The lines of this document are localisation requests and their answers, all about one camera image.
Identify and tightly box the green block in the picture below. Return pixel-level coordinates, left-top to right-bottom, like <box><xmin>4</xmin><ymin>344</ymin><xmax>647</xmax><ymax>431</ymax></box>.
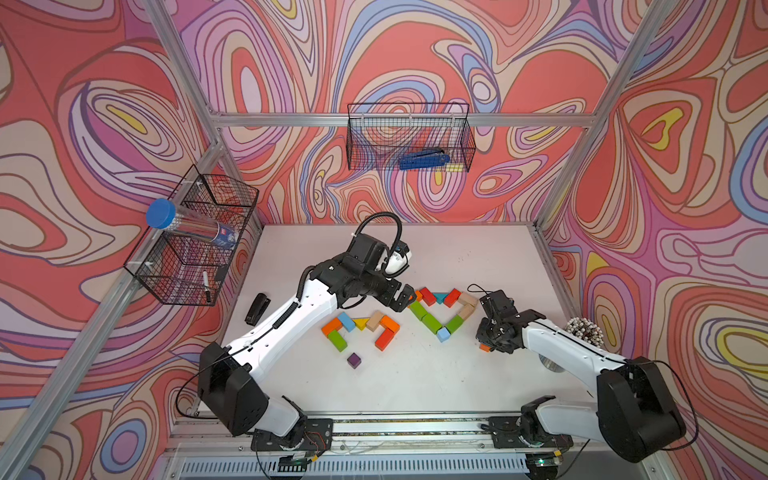
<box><xmin>327</xmin><ymin>330</ymin><xmax>348</xmax><ymax>352</ymax></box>
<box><xmin>409</xmin><ymin>301</ymin><xmax>428</xmax><ymax>321</ymax></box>
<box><xmin>421</xmin><ymin>313</ymin><xmax>443</xmax><ymax>334</ymax></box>
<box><xmin>444</xmin><ymin>315</ymin><xmax>465</xmax><ymax>335</ymax></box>

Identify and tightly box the red block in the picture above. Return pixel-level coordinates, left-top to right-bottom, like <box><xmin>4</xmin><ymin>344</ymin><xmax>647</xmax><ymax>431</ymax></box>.
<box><xmin>419</xmin><ymin>287</ymin><xmax>437</xmax><ymax>306</ymax></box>
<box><xmin>443</xmin><ymin>289</ymin><xmax>462</xmax><ymax>308</ymax></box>
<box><xmin>375</xmin><ymin>329</ymin><xmax>395</xmax><ymax>351</ymax></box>

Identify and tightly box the yellow triangle block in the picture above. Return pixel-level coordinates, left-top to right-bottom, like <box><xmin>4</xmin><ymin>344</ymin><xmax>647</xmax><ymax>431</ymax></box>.
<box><xmin>354</xmin><ymin>317</ymin><xmax>370</xmax><ymax>330</ymax></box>

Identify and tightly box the light blue long block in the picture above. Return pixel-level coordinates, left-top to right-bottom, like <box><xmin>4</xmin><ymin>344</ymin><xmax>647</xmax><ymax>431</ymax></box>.
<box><xmin>337</xmin><ymin>311</ymin><xmax>356</xmax><ymax>332</ymax></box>

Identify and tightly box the light blue cube block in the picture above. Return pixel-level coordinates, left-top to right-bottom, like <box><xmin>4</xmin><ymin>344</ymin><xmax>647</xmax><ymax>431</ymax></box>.
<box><xmin>436</xmin><ymin>327</ymin><xmax>451</xmax><ymax>343</ymax></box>

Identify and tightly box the green block bottom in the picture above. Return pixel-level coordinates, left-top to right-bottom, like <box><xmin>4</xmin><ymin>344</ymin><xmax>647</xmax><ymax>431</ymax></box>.
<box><xmin>327</xmin><ymin>330</ymin><xmax>348</xmax><ymax>352</ymax></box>

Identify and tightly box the purple cube block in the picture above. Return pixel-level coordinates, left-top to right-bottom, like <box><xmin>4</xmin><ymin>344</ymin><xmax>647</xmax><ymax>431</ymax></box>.
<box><xmin>347</xmin><ymin>353</ymin><xmax>362</xmax><ymax>369</ymax></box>

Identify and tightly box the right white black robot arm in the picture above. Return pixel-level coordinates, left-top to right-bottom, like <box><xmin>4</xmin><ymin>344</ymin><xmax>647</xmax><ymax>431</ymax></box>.
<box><xmin>476</xmin><ymin>290</ymin><xmax>687</xmax><ymax>463</ymax></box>

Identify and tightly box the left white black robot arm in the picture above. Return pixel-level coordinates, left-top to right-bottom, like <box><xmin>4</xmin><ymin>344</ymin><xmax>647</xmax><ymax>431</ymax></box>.
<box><xmin>197</xmin><ymin>212</ymin><xmax>417</xmax><ymax>438</ymax></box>

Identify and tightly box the cup of pencils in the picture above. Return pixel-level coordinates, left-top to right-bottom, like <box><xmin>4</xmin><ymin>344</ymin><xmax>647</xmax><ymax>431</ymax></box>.
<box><xmin>539</xmin><ymin>317</ymin><xmax>605</xmax><ymax>373</ymax></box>

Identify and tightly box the black stapler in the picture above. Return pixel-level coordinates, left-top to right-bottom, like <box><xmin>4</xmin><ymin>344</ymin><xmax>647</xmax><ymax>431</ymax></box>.
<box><xmin>244</xmin><ymin>293</ymin><xmax>271</xmax><ymax>327</ymax></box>

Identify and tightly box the blue black tool in basket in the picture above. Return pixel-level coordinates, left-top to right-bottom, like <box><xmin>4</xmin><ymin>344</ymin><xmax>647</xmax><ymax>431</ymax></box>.
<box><xmin>398</xmin><ymin>148</ymin><xmax>450</xmax><ymax>170</ymax></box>

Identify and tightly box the white marker in basket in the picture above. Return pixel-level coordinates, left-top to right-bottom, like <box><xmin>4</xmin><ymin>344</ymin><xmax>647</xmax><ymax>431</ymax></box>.
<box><xmin>202</xmin><ymin>270</ymin><xmax>212</xmax><ymax>304</ymax></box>

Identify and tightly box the clear bottle blue cap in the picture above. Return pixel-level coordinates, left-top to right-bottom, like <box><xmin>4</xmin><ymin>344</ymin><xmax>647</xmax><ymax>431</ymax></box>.
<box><xmin>145</xmin><ymin>199</ymin><xmax>238</xmax><ymax>250</ymax></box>

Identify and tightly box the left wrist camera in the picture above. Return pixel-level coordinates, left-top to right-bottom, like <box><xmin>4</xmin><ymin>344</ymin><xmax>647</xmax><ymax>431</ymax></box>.
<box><xmin>384</xmin><ymin>241</ymin><xmax>412</xmax><ymax>277</ymax></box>

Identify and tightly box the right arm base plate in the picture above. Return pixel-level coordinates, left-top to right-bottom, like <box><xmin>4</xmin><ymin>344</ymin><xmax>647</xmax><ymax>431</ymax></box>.
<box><xmin>479</xmin><ymin>414</ymin><xmax>574</xmax><ymax>450</ymax></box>

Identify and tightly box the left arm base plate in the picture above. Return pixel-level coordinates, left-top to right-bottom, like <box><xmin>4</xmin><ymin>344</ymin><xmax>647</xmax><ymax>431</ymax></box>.
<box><xmin>251</xmin><ymin>418</ymin><xmax>334</xmax><ymax>454</ymax></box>

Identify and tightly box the back black wire basket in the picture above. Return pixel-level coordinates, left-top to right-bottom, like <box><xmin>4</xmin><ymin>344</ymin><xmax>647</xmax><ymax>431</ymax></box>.
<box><xmin>346</xmin><ymin>100</ymin><xmax>476</xmax><ymax>172</ymax></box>

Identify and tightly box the black wire basket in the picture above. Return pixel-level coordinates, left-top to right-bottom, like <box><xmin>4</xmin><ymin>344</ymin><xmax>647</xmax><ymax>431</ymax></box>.
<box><xmin>124</xmin><ymin>166</ymin><xmax>259</xmax><ymax>306</ymax></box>
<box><xmin>346</xmin><ymin>100</ymin><xmax>476</xmax><ymax>172</ymax></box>

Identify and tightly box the left black wire basket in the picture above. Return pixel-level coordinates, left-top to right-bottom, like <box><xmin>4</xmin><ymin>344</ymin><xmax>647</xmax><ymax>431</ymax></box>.
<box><xmin>124</xmin><ymin>166</ymin><xmax>259</xmax><ymax>306</ymax></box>

